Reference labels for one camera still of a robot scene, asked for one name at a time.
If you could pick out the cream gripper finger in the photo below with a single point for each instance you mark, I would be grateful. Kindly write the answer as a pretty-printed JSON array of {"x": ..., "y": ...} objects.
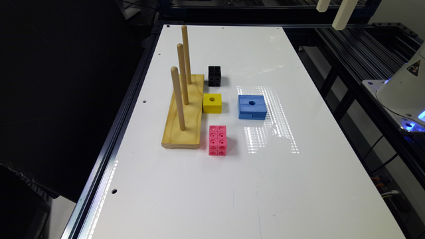
[
  {"x": 344, "y": 13},
  {"x": 322, "y": 5}
]

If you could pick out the pink linking cube block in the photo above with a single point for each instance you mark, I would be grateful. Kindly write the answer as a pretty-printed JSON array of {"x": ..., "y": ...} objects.
[{"x": 217, "y": 140}]

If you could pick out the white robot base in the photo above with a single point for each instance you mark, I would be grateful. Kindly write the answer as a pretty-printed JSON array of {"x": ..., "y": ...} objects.
[{"x": 402, "y": 95}]

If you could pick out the blue block with hole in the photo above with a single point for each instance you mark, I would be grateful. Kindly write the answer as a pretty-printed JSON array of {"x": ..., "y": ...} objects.
[{"x": 251, "y": 107}]

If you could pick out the black linking cube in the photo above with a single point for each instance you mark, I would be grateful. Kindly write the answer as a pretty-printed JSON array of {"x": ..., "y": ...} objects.
[{"x": 214, "y": 78}]

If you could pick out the rear wooden peg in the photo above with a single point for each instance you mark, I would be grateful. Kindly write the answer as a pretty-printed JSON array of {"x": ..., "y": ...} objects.
[{"x": 186, "y": 53}]

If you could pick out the wooden peg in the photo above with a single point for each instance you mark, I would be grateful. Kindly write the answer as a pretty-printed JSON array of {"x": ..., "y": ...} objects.
[
  {"x": 186, "y": 53},
  {"x": 180, "y": 52},
  {"x": 178, "y": 97}
]

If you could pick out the yellow block with hole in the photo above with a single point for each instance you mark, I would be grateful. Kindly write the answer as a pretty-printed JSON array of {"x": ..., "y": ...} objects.
[{"x": 212, "y": 103}]

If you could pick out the middle wooden peg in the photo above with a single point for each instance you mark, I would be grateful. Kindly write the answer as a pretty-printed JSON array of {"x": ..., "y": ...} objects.
[{"x": 180, "y": 52}]

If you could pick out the front wooden peg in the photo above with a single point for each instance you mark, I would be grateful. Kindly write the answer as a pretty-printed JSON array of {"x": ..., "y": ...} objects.
[{"x": 178, "y": 97}]

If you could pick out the wooden peg board base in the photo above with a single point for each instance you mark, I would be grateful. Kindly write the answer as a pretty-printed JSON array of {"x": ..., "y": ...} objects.
[{"x": 173, "y": 137}]

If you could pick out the black aluminium table frame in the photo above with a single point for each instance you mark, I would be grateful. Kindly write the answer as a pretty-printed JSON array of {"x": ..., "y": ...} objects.
[{"x": 327, "y": 162}]

